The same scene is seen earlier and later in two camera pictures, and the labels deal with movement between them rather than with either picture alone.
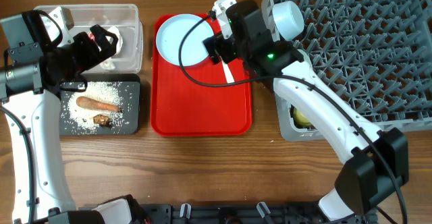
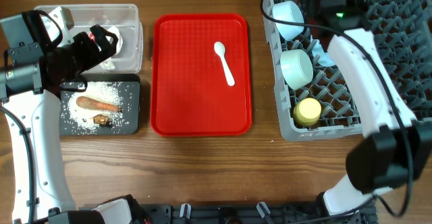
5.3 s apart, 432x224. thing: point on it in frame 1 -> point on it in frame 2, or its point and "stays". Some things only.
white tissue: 111,64 stays
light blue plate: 171,33 -> 325,58
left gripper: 94,54 stays
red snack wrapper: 91,36 stays
